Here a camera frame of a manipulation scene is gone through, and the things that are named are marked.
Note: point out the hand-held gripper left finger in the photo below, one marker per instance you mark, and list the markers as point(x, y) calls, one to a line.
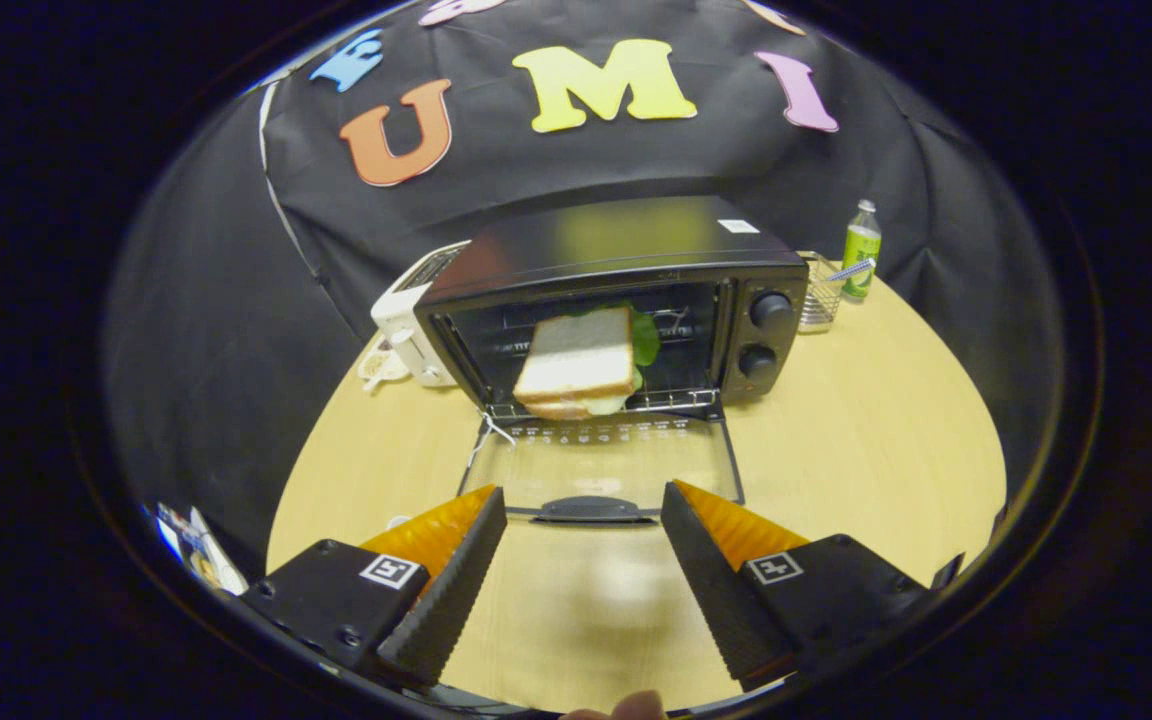
point(446, 595)

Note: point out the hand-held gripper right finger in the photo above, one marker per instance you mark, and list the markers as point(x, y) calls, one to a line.
point(716, 590)

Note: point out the white bread lettuce sandwich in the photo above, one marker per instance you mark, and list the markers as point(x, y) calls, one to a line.
point(581, 360)

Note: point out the black toaster oven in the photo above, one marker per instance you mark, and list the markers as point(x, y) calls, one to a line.
point(616, 240)

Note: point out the white pop-up toaster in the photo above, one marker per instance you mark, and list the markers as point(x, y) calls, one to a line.
point(406, 320)

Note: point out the white plastic device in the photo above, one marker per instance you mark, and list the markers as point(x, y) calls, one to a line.
point(224, 565)

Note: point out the colourful packaged items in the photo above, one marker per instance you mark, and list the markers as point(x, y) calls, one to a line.
point(181, 540)

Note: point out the blue and white pen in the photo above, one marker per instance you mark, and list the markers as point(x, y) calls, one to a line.
point(851, 270)

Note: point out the green label drink bottle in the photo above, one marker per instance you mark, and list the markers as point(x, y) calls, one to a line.
point(861, 255)

